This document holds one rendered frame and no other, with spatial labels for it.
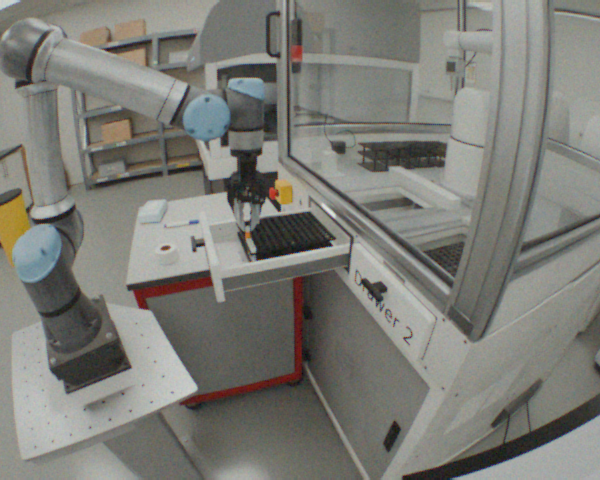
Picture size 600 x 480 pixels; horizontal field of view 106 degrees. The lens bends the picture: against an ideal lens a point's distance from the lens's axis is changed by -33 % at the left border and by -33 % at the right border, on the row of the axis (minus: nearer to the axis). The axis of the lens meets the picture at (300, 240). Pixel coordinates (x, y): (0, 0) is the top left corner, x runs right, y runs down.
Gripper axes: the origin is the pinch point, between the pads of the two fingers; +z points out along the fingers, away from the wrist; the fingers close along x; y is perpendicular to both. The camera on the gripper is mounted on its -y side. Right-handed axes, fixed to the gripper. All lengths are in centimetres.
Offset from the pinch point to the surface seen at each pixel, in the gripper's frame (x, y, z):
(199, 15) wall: -37, -431, -115
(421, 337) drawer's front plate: 26.5, 40.7, 3.5
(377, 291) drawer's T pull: 22.1, 28.8, 1.2
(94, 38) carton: -176, -372, -96
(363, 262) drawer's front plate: 23.6, 18.1, 1.8
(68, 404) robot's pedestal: -45, 38, 18
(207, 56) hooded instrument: -11, -83, -42
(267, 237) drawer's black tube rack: 5.1, -0.5, 4.5
